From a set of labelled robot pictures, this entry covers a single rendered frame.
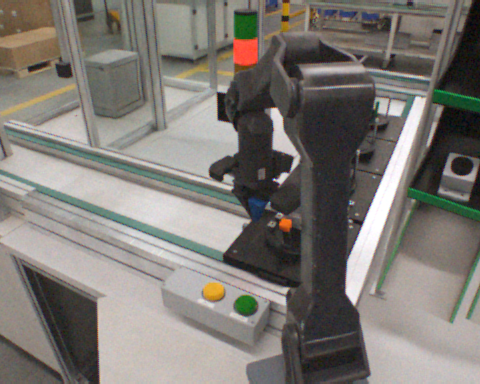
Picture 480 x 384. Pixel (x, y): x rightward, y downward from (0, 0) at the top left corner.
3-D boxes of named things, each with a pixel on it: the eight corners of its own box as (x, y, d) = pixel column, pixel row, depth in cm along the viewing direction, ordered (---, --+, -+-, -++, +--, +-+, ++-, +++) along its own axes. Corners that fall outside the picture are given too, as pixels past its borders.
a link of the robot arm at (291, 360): (367, 385, 44) (378, 352, 40) (292, 404, 42) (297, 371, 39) (342, 338, 49) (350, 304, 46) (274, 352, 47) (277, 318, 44)
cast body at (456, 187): (464, 211, 59) (473, 184, 54) (434, 203, 61) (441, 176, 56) (476, 170, 62) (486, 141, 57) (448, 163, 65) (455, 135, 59)
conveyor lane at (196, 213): (324, 329, 81) (331, 296, 75) (46, 216, 114) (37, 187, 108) (358, 248, 102) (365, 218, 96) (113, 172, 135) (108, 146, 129)
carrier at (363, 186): (361, 228, 95) (371, 184, 88) (270, 201, 104) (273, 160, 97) (381, 181, 112) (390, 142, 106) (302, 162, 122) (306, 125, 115)
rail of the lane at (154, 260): (339, 362, 74) (348, 326, 68) (28, 227, 109) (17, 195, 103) (347, 341, 78) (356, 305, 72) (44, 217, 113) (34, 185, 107)
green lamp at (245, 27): (250, 41, 80) (251, 16, 77) (229, 39, 82) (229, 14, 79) (261, 37, 84) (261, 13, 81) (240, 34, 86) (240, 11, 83)
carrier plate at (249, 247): (330, 300, 76) (331, 293, 75) (222, 261, 85) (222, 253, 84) (360, 231, 93) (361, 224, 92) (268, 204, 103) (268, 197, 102)
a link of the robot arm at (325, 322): (378, 61, 33) (344, 61, 39) (298, 65, 32) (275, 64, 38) (361, 362, 43) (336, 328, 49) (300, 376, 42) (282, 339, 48)
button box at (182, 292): (253, 347, 73) (254, 326, 69) (162, 306, 81) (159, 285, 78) (269, 320, 78) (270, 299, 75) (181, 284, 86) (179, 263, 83)
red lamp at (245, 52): (250, 65, 83) (250, 42, 80) (229, 62, 85) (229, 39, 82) (260, 60, 87) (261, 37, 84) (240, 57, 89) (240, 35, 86)
